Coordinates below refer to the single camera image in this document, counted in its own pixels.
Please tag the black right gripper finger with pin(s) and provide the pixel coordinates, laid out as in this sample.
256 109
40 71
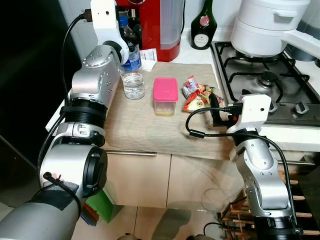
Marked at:
216 107

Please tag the orange snack packet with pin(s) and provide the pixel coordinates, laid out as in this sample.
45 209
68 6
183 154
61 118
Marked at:
197 101

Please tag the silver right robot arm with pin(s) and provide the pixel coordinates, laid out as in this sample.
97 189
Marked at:
260 165

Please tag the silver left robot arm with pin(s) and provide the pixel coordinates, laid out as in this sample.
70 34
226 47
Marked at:
90 75

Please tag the red white snack packet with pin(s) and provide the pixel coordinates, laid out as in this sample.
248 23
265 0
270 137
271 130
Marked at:
190 86

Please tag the black gas hob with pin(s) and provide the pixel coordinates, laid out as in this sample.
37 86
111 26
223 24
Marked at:
250 85

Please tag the pink lid plastic container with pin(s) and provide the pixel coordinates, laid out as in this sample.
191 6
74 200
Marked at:
165 90

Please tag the red coffee machine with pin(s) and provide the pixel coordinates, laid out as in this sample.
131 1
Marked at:
170 52

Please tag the black hob knob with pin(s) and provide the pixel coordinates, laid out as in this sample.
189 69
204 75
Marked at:
301 107

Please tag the dark green glass bottle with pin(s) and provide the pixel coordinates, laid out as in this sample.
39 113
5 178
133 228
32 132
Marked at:
210 32

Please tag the beige woven table cloth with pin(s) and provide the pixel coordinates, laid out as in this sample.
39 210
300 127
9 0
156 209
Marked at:
140 125

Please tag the white paper label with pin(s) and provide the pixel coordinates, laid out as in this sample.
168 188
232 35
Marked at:
148 60

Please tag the clear plastic water bottle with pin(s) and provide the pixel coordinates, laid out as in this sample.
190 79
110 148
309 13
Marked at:
133 82

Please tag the glossy cream drawer cabinet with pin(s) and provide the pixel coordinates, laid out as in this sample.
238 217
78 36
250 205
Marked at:
150 180

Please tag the wooden slatted rack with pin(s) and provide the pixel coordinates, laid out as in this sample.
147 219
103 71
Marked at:
299 215

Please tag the green storage box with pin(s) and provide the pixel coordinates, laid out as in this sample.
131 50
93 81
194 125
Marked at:
102 207

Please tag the orange-red storage box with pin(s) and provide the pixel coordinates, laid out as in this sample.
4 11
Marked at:
88 207

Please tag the blue storage box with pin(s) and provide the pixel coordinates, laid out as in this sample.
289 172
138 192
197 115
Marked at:
86 220

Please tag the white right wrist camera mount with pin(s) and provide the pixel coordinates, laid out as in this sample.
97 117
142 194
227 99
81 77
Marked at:
252 112

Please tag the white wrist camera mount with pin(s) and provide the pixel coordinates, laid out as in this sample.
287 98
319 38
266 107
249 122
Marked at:
105 20
252 112

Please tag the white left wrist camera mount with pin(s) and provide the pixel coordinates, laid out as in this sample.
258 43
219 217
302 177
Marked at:
105 20

